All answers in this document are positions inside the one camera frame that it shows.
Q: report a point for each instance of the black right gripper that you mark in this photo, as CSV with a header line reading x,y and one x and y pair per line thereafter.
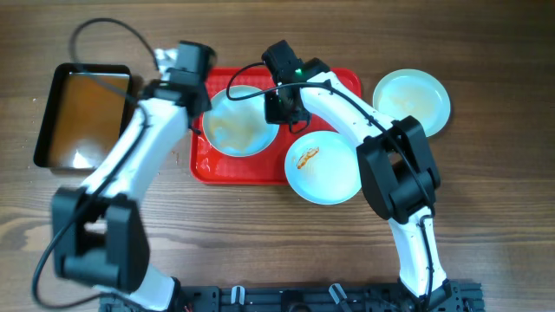
x,y
273,117

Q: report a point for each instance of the light blue plate top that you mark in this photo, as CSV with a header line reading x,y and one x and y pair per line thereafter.
x,y
238,128

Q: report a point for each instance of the light blue plate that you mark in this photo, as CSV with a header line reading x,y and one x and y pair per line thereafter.
x,y
238,128
322,168
414,92

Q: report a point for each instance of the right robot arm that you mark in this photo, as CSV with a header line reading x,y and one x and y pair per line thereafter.
x,y
397,170

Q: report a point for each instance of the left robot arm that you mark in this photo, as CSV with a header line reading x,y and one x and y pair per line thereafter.
x,y
99,238

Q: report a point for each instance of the red plastic tray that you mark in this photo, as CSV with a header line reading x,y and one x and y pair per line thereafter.
x,y
266,168

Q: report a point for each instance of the black water tray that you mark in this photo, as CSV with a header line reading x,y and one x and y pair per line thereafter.
x,y
81,123

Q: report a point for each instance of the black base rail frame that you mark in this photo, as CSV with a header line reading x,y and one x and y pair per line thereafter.
x,y
451,296

